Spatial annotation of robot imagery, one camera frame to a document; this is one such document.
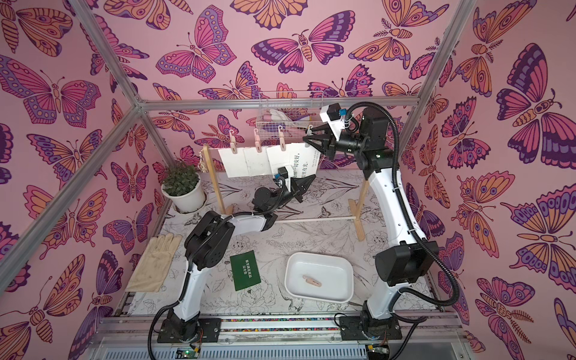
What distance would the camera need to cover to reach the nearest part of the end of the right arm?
0.56m

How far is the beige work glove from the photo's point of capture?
85 centimetres

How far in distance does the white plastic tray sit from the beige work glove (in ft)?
1.63

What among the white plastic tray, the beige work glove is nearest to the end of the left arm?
the white plastic tray

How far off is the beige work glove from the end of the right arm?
73 cm
